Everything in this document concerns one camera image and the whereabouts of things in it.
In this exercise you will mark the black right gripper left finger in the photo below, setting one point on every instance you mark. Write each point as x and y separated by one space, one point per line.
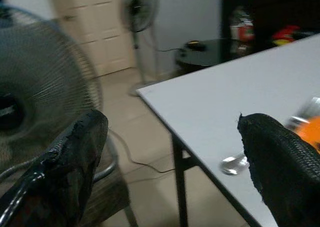
62 167

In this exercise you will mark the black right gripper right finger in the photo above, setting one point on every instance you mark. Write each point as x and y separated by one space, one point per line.
282 162

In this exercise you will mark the orange bowl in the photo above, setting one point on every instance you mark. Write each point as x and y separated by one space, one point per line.
312 132

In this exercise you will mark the metal spoon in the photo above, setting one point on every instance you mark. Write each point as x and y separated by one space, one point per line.
233 164

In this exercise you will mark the silver metal cutlery piece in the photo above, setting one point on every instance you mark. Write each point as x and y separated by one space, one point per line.
303 114

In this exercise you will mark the white folding table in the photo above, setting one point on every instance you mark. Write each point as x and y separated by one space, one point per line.
240 92

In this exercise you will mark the large grey floor fan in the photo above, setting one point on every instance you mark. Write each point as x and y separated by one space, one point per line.
37 87

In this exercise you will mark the red yellow toy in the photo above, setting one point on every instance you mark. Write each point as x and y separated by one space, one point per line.
285 35

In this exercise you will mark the round black glass table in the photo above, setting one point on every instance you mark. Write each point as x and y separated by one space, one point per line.
202 53

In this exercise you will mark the clear plastic bottle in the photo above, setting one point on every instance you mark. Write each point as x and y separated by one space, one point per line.
241 28

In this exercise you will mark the beige panelled door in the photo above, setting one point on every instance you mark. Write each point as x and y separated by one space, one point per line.
92 27

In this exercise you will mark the yellow black small device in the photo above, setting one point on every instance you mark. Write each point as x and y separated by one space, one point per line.
195 44

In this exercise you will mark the black shelf cabinet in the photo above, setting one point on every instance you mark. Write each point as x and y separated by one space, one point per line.
270 14

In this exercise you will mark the tall pedestal fan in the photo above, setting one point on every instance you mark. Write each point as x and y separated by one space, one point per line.
141 32

